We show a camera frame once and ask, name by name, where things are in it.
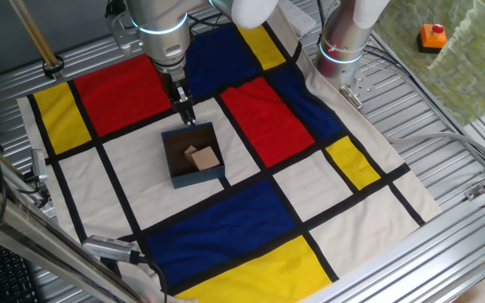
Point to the green marbled sheet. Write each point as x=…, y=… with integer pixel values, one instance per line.
x=470, y=63

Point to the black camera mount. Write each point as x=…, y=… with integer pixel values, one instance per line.
x=110, y=266

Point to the silver camera with long body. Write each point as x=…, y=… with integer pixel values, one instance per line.
x=110, y=247

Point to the dark blue gift box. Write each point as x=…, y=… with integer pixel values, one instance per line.
x=196, y=179

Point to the large wooden cube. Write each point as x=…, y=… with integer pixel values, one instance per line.
x=205, y=159

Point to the small wooden cube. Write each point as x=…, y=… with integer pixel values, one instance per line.
x=189, y=152

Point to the small silver camera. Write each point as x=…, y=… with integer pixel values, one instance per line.
x=39, y=165

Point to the metal clamp bracket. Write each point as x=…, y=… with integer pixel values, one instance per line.
x=350, y=97

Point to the aluminium frame profile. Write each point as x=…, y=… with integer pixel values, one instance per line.
x=36, y=240

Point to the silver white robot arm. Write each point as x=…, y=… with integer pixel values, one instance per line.
x=162, y=25

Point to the black pole clamp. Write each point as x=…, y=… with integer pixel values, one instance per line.
x=53, y=67

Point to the metal corner bracket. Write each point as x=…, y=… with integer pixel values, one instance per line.
x=475, y=192

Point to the grey wrist-mounted camera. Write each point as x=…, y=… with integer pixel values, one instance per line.
x=122, y=35

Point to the orange emergency stop button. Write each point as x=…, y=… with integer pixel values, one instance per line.
x=432, y=38

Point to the white power strip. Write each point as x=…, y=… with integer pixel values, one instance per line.
x=297, y=17

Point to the brass coloured pole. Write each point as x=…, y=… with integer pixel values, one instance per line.
x=34, y=31

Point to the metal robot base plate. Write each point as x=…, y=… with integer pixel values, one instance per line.
x=366, y=86

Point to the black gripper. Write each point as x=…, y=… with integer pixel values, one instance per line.
x=175, y=88

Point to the colour block patterned cloth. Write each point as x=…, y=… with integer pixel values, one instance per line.
x=225, y=227

